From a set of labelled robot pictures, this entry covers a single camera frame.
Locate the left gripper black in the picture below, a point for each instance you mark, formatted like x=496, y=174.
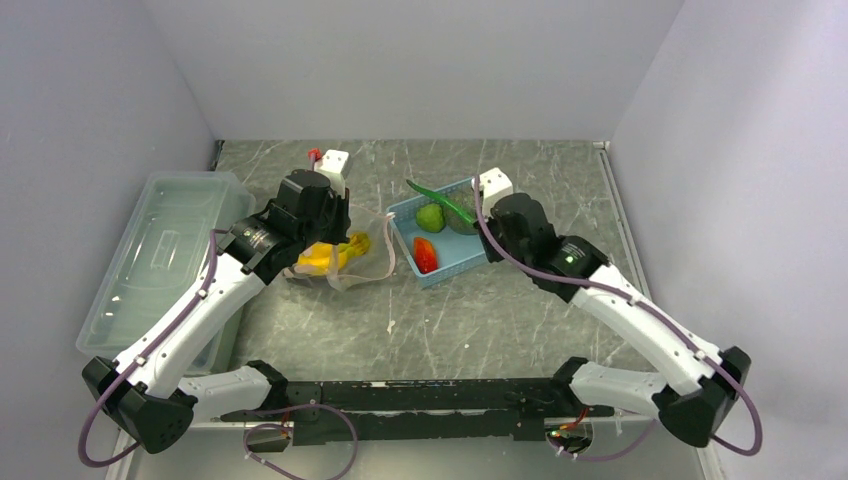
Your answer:
x=340, y=201

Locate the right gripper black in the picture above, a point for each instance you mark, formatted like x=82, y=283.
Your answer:
x=492, y=255

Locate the yellow banana bunch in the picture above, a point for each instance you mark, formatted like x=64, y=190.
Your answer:
x=318, y=259

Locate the light blue plastic basket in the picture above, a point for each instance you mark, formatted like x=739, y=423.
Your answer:
x=455, y=253

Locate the green chili pepper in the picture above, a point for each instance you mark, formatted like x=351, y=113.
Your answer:
x=441, y=199

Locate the clear zip top bag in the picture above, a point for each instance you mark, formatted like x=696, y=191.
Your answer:
x=367, y=256

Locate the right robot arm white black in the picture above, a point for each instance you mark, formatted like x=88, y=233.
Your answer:
x=696, y=391

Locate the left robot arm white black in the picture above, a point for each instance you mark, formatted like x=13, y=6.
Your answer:
x=145, y=389

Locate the light green custard apple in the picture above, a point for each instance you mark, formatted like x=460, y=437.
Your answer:
x=430, y=218

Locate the clear plastic storage bin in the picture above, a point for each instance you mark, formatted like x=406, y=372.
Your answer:
x=161, y=254

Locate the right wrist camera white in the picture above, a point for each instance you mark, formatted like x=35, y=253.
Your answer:
x=492, y=185

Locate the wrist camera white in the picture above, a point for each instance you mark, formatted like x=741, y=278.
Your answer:
x=333, y=164
x=492, y=185

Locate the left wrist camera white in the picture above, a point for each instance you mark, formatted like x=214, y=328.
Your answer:
x=333, y=164

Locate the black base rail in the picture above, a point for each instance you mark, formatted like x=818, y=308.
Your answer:
x=524, y=409

